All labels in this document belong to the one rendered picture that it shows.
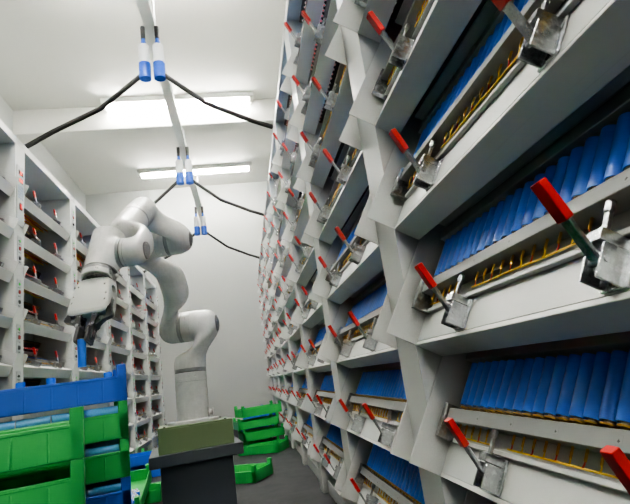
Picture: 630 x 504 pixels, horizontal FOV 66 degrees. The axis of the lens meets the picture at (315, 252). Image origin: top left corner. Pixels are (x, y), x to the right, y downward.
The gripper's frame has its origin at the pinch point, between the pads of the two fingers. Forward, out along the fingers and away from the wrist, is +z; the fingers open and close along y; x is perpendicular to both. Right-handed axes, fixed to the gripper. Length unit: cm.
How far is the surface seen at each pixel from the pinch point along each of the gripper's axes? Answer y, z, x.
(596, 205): -83, 35, 61
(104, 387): -5.6, 12.2, -3.2
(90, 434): -2.9, 21.3, -5.8
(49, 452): -12.7, 33.6, 20.1
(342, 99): -68, -34, 27
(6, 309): 78, -57, -58
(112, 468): -6.5, 27.4, -10.9
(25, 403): 7.5, 16.4, 3.2
